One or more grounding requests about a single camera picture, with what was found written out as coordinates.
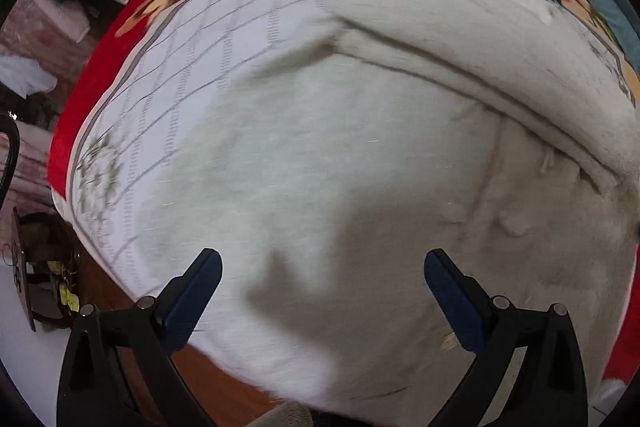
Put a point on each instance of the white cloth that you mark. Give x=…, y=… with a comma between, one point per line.
x=25, y=77

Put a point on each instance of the black curved chair frame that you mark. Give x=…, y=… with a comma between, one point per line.
x=10, y=157

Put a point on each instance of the red floral bed blanket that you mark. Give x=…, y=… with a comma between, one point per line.
x=200, y=32

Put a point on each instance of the wooden bed frame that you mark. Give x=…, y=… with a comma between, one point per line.
x=165, y=357

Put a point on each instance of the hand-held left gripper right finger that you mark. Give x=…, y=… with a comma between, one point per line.
x=457, y=302

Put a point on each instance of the white fleece garment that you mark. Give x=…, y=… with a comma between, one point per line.
x=380, y=167

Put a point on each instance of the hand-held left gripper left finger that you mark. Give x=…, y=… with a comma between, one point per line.
x=192, y=294

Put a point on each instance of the dark wooden stool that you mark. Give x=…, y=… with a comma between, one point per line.
x=37, y=272

